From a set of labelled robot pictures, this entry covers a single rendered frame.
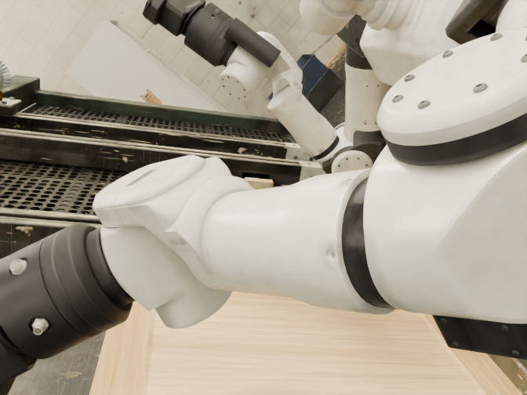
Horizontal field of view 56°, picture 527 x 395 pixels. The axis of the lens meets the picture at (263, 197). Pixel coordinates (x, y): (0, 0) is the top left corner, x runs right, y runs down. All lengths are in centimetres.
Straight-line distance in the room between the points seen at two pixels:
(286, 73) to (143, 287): 63
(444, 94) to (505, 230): 6
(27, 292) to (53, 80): 571
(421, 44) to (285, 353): 44
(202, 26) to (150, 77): 362
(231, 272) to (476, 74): 17
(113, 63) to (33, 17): 175
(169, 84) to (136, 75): 28
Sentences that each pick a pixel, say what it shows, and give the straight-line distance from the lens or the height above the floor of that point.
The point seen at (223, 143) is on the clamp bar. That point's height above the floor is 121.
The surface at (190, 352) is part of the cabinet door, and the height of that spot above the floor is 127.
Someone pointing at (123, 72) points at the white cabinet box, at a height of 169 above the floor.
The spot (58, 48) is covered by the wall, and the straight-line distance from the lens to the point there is 603.
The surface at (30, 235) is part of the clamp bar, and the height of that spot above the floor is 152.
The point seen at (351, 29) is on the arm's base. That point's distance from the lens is 84.
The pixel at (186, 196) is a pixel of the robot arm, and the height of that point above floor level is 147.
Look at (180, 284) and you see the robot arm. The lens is 38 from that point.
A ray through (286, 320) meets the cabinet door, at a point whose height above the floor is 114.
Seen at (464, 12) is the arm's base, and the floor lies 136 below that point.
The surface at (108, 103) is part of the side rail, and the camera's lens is 225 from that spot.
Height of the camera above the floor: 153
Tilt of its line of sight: 19 degrees down
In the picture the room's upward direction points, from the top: 52 degrees counter-clockwise
